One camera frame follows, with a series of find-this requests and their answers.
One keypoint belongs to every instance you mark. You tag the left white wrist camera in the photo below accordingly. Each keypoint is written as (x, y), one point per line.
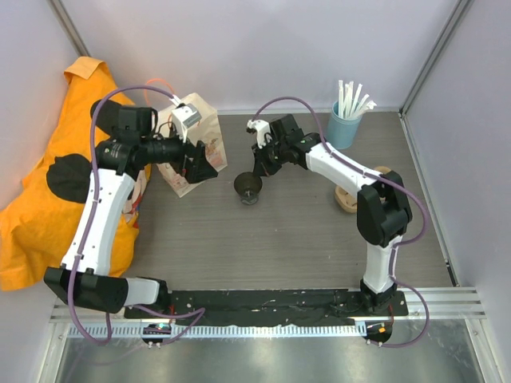
(184, 116)

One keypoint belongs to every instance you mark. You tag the dark coffee cup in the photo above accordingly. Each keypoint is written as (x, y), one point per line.
(248, 186)

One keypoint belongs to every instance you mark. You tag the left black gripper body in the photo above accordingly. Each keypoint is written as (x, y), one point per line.
(182, 166)

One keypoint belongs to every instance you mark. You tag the light blue straw holder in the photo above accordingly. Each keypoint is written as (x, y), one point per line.
(340, 133)

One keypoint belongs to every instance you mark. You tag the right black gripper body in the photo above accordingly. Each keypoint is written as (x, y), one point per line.
(274, 152)

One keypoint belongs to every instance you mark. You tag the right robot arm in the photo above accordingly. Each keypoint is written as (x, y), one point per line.
(383, 212)

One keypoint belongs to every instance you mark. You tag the white paper takeout bag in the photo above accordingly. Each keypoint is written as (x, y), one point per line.
(206, 128)

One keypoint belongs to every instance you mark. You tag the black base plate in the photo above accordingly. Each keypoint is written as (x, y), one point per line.
(270, 308)

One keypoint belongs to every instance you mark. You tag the orange mickey mouse bag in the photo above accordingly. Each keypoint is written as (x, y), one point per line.
(37, 228)

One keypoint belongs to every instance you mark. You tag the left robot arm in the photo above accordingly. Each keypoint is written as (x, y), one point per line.
(84, 274)

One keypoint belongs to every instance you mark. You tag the bottom pulp cup carrier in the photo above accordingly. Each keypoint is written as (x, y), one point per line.
(346, 201)

